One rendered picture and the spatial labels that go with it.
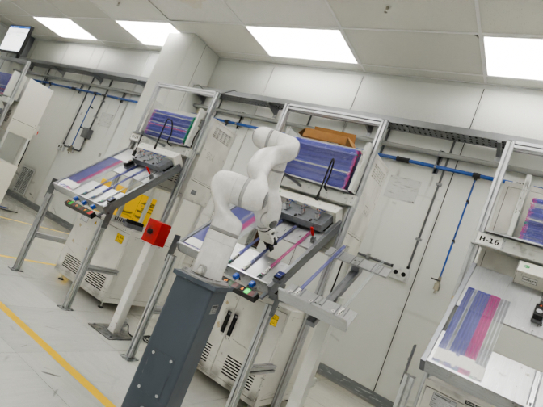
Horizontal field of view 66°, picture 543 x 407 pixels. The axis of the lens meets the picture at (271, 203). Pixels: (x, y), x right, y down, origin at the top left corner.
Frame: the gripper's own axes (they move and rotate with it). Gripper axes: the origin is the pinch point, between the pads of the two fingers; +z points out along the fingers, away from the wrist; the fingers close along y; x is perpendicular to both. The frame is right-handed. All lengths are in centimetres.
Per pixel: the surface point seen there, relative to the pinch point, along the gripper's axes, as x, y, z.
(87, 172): 1, 184, -2
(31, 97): -82, 449, 7
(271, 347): 33, -18, 41
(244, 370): 58, -23, 22
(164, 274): 41, 49, 9
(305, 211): -35.6, -1.2, 0.0
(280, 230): -17.4, 5.4, 3.7
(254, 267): 17.8, -3.7, -2.1
